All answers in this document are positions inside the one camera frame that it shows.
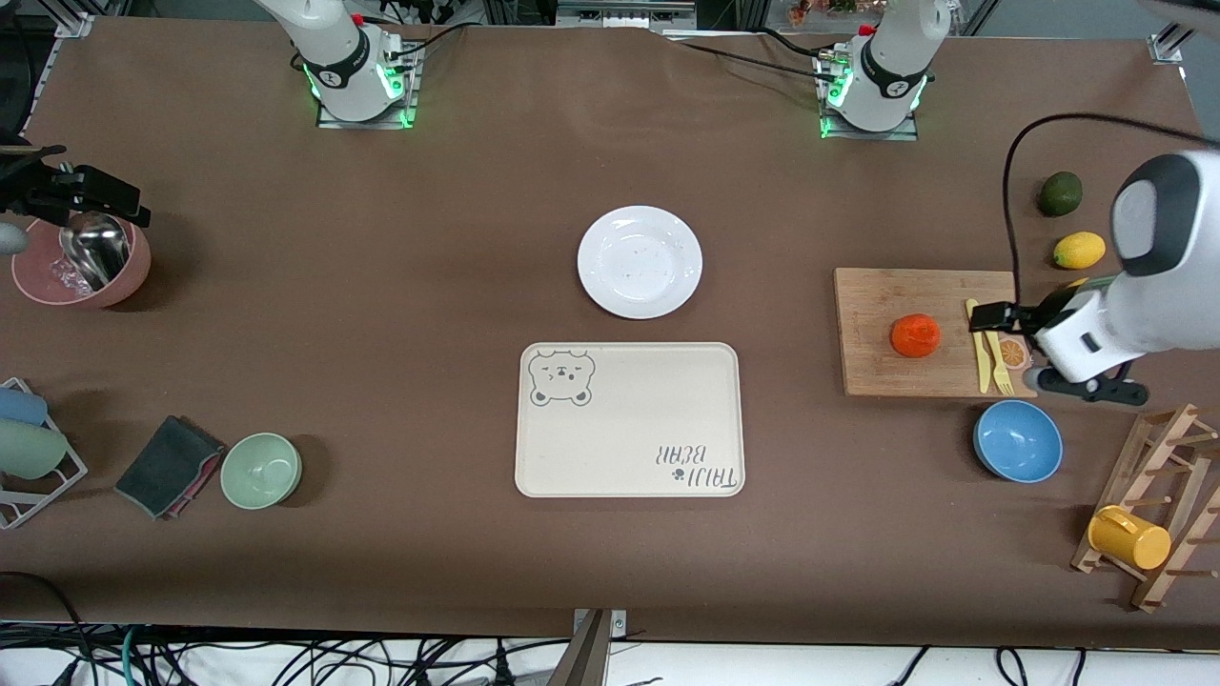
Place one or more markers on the dark grey folded cloth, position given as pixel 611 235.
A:
pixel 162 462

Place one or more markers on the dark camera post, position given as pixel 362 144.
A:
pixel 583 657

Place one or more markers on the bamboo cutting board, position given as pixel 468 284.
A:
pixel 877 295

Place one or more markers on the cream bear print tray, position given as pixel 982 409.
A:
pixel 629 429

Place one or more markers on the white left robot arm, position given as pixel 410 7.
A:
pixel 1163 248

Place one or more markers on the clear ice cubes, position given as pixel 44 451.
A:
pixel 65 274

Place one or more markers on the brown table cover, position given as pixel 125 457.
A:
pixel 381 286

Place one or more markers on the orange mandarin fruit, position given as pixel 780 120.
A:
pixel 916 336

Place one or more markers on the blue bowl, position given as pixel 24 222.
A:
pixel 1018 441

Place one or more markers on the wooden peg rack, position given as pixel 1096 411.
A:
pixel 1177 505

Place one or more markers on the dark green fruit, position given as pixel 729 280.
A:
pixel 1060 193

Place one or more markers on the pale green bowl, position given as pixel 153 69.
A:
pixel 261 472

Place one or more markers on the pink bowl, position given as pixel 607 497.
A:
pixel 124 272

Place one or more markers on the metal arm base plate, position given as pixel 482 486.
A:
pixel 839 129
pixel 329 121

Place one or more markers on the toy orange slice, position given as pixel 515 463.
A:
pixel 1014 354

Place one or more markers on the yellow plastic knife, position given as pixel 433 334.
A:
pixel 982 367

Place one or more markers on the round white plate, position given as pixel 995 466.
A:
pixel 639 262

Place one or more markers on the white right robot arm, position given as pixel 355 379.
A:
pixel 334 48

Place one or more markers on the yellow mug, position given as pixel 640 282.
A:
pixel 1129 538

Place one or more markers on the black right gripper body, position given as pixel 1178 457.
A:
pixel 36 187

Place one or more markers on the pale green cup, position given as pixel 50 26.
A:
pixel 29 450

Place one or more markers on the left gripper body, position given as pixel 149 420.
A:
pixel 1047 308

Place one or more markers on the yellow plastic fork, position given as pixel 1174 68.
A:
pixel 1003 376

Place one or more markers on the metal scoop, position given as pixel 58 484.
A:
pixel 95 248

